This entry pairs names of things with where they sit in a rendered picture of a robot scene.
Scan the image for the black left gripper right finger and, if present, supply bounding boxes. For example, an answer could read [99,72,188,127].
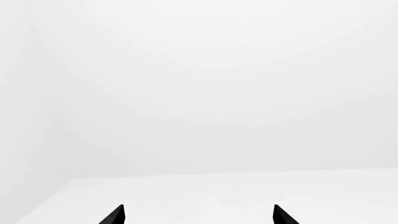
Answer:
[272,203,300,224]

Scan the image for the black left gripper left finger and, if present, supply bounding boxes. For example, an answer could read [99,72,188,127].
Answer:
[98,203,126,224]

